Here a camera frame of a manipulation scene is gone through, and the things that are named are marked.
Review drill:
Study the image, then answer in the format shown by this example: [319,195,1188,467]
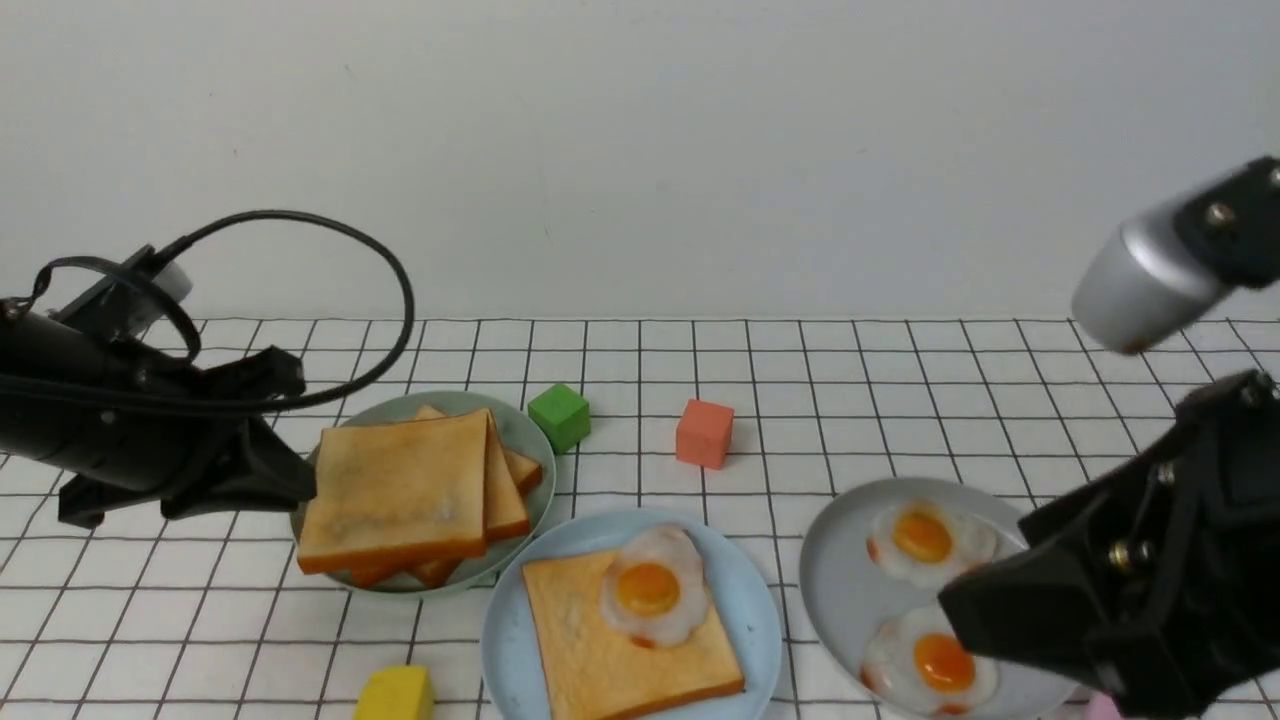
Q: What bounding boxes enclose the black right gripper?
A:
[940,370,1279,719]

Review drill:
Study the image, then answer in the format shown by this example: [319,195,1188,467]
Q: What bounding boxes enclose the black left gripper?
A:
[58,345,319,529]

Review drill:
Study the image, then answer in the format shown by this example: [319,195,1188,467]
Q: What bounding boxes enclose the fried egg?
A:
[599,524,710,648]
[859,603,1000,717]
[865,498,1001,591]

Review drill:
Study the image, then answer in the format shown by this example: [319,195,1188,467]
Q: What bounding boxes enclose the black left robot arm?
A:
[1,314,316,530]

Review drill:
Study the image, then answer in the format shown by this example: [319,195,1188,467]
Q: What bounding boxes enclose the pink foam cube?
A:
[1082,693,1125,720]

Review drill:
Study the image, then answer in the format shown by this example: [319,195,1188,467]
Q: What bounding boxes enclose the yellow foam cube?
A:
[352,665,436,720]

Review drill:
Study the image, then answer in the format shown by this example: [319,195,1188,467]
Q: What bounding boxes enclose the green foam cube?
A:
[526,383,593,455]

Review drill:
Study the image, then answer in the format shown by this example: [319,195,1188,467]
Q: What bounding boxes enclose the light blue plate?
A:
[480,509,786,719]

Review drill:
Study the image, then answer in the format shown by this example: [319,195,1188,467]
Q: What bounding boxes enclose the checkered white tablecloth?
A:
[1,319,1279,719]

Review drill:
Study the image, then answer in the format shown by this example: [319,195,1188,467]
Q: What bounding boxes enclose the orange foam cube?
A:
[675,398,735,470]

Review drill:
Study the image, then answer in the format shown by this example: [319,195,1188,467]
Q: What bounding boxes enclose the black looped cable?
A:
[0,209,417,419]

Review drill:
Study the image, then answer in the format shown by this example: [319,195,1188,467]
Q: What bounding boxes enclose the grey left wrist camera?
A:
[47,246,198,348]

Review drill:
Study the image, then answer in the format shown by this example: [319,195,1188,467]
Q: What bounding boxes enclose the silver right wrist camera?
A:
[1071,156,1279,355]

